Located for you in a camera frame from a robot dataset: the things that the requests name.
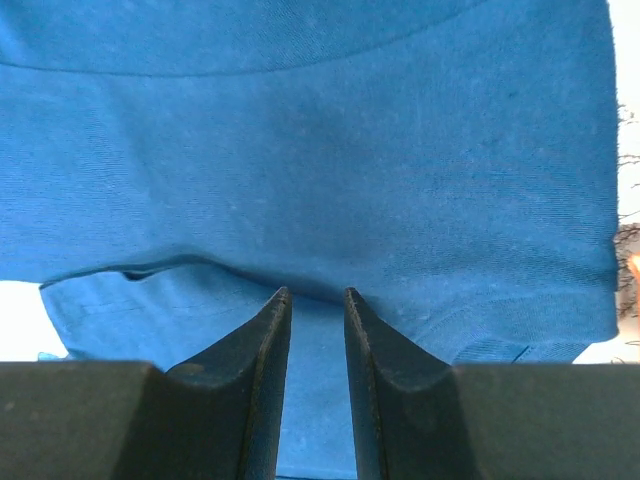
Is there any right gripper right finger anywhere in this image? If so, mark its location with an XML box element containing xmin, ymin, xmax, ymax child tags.
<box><xmin>344</xmin><ymin>289</ymin><xmax>639</xmax><ymax>479</ymax></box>

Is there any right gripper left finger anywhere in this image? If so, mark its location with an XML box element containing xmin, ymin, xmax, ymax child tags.
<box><xmin>1</xmin><ymin>289</ymin><xmax>292</xmax><ymax>480</ymax></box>

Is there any dark blue t shirt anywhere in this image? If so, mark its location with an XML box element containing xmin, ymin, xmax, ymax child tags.
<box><xmin>0</xmin><ymin>0</ymin><xmax>621</xmax><ymax>480</ymax></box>

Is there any floral table mat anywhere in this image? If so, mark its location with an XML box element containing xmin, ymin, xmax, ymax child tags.
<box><xmin>0</xmin><ymin>0</ymin><xmax>640</xmax><ymax>365</ymax></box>

